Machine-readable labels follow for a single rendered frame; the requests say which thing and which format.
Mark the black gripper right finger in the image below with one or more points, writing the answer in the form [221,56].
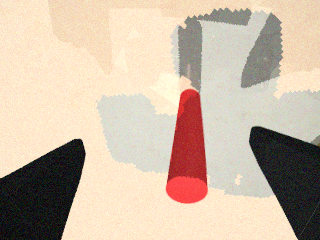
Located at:
[292,168]

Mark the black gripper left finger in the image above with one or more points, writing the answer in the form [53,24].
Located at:
[35,200]

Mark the red peg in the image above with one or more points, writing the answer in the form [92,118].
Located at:
[187,176]

